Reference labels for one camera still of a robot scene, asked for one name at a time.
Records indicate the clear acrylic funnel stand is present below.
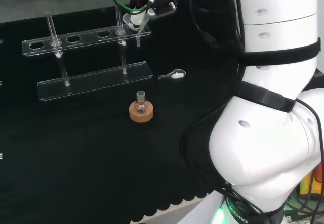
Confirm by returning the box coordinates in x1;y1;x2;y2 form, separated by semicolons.
22;5;154;102

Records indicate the cork ring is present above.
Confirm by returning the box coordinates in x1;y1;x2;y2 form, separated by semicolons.
129;100;154;122

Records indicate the black table cloth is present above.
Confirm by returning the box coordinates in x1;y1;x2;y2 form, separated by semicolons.
0;0;254;224

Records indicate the small round-bottom glass flask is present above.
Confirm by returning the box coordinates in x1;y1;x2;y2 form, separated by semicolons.
134;90;149;114

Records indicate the yellow stop button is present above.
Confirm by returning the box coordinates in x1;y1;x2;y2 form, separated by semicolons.
300;168;322;201

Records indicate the small glass weighing funnel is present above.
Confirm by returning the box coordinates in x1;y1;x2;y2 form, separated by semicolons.
158;69;186;81

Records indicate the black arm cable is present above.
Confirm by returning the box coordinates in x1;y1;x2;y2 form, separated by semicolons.
180;0;256;209

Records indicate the clear plastic funnel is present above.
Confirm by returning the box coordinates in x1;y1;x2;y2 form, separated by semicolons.
123;12;150;48

